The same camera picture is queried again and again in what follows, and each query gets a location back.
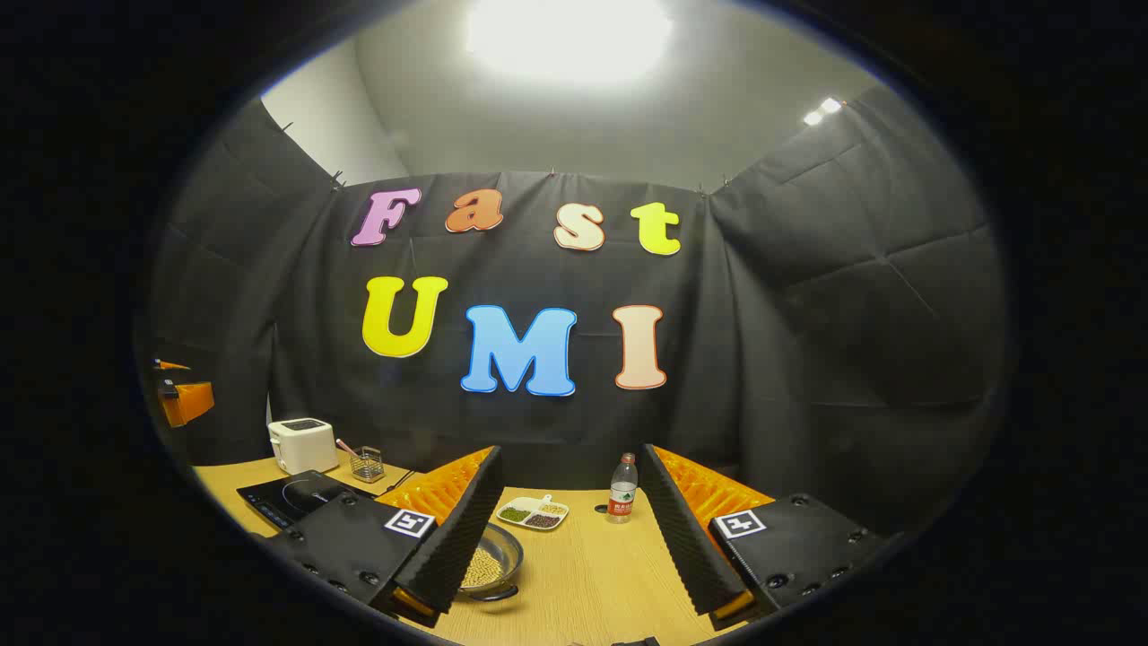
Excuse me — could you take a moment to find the white toaster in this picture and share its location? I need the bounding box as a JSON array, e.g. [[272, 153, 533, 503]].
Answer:
[[267, 417, 339, 476]]

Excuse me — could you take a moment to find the large ceiling light panel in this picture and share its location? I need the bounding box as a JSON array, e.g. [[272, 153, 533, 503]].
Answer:
[[466, 0, 674, 86]]

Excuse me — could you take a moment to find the black backdrop cloth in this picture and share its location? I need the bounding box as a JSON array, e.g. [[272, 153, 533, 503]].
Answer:
[[135, 85, 1010, 539]]

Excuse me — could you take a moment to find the pile of yellow soybeans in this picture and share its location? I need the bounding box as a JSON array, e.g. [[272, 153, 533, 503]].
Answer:
[[462, 547, 503, 589]]

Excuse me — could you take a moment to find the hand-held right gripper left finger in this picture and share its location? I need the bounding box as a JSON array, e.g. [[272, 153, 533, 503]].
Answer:
[[265, 446, 505, 629]]

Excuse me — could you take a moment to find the steel pot with black handles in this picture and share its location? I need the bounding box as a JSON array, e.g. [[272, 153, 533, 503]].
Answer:
[[453, 523, 525, 602]]

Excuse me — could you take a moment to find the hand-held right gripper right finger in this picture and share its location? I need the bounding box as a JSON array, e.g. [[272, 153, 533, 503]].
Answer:
[[639, 444, 902, 633]]

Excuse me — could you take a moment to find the black induction cooktop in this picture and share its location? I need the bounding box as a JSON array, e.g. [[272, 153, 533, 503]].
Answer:
[[237, 470, 378, 532]]

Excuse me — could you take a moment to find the clear water bottle red label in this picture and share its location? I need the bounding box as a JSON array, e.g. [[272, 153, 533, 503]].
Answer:
[[607, 452, 639, 524]]

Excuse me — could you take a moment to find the white divided dish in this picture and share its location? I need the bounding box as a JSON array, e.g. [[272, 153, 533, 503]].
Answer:
[[496, 494, 570, 532]]

